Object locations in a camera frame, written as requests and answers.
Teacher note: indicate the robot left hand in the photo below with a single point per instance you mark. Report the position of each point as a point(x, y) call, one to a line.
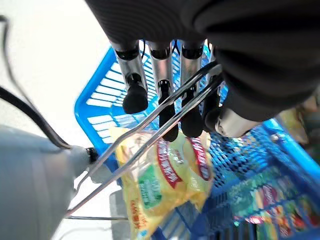
point(225, 30)

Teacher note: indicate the blue plastic shopping basket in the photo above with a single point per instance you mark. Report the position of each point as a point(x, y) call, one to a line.
point(100, 105)

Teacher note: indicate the silver robot leg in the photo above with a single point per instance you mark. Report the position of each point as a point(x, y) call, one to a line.
point(30, 180)

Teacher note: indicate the green red snack bag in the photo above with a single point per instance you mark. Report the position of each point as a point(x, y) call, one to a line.
point(272, 200)

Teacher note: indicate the yellow snack bag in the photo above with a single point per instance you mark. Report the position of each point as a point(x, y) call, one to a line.
point(162, 185)

